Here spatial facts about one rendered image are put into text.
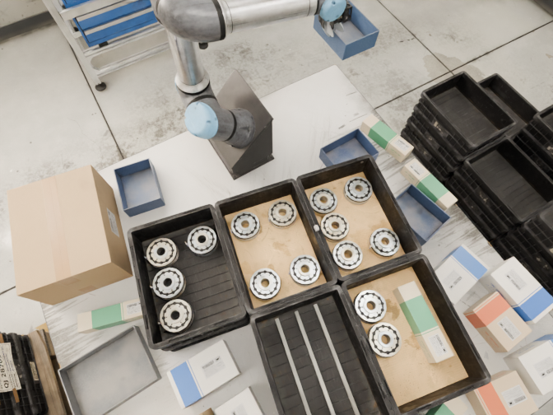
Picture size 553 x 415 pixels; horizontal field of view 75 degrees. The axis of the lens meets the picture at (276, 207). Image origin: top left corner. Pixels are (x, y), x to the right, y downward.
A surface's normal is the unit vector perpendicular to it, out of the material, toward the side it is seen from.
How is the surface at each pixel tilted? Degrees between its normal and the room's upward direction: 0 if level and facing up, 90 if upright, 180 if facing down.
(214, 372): 0
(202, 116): 46
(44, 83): 0
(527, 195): 0
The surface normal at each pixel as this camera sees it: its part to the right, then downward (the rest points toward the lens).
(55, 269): 0.00, -0.41
